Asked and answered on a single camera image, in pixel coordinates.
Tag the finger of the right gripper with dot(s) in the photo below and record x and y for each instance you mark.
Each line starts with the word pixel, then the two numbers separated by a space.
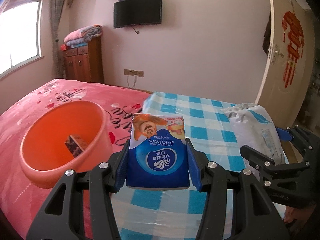
pixel 264 165
pixel 299 145

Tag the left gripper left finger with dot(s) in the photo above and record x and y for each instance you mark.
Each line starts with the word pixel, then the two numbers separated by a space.
pixel 61 215

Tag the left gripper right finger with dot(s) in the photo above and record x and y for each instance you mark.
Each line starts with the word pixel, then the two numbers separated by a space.
pixel 254 214

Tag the black white carton box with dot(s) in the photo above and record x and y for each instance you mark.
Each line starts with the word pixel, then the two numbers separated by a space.
pixel 75 144

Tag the blue Vinda tissue pack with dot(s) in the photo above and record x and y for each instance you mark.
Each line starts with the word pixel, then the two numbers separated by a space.
pixel 157 157

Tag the orange plastic trash bucket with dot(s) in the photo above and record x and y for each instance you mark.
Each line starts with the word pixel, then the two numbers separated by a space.
pixel 43 155

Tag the person's right hand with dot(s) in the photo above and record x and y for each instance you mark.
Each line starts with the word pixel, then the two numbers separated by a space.
pixel 296 220

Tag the pink floral bed blanket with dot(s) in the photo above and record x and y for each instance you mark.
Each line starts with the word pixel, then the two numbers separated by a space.
pixel 20 198

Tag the cream door with red decoration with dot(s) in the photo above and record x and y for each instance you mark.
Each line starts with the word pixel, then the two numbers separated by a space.
pixel 289 62

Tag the blue white checkered tablecloth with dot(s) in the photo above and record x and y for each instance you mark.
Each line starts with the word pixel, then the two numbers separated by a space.
pixel 176 214

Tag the brown wooden cabinet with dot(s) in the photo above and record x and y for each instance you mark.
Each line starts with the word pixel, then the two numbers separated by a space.
pixel 84 63

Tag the bright window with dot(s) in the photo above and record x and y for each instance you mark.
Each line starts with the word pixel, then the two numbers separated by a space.
pixel 20 35

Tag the folded blankets stack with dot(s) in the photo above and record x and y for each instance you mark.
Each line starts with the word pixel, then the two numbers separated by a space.
pixel 81 37

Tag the wall socket strip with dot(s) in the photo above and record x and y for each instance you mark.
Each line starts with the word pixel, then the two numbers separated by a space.
pixel 130 72

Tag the black wall television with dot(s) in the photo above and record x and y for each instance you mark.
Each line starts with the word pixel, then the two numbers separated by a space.
pixel 129 13

